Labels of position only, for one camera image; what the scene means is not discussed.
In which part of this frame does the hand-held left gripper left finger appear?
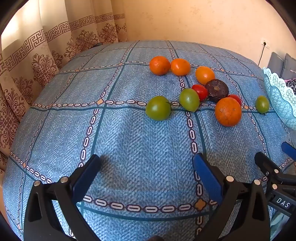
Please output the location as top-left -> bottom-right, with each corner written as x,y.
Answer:
24,154 -> 101,241

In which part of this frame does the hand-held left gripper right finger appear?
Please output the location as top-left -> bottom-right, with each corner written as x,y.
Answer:
193,153 -> 271,241

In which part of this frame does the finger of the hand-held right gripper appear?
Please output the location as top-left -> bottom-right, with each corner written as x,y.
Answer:
254,151 -> 296,196
281,142 -> 296,161

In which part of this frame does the light blue lace plastic basket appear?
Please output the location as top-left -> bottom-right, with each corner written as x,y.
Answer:
263,67 -> 296,131

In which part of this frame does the small green tomato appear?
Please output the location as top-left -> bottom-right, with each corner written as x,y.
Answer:
255,95 -> 270,114

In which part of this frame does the large orange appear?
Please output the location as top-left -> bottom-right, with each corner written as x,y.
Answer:
215,97 -> 242,127

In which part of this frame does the red tomato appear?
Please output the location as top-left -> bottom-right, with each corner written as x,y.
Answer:
191,84 -> 209,102
228,94 -> 242,106

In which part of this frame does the dark purple passion fruit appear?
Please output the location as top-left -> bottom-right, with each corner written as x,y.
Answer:
205,79 -> 229,103

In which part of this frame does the oval yellow-orange orange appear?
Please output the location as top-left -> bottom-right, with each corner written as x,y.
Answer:
195,66 -> 216,86

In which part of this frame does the blue checked bedspread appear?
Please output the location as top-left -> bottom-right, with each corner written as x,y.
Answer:
3,40 -> 296,241

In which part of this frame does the leopard print cloth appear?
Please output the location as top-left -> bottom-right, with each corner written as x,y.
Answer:
285,78 -> 296,95

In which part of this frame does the large green tomato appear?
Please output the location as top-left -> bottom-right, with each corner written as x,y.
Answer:
146,96 -> 172,121

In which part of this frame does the grey pillow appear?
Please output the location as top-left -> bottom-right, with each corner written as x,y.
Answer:
269,52 -> 285,76
281,53 -> 296,79

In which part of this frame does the round orange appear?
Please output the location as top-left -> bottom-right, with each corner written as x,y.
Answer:
171,58 -> 191,76
149,56 -> 171,76

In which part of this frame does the beige patterned curtain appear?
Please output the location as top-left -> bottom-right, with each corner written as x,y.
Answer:
0,0 -> 127,186

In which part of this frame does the black power cable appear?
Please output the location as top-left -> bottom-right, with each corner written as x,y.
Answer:
258,42 -> 266,66

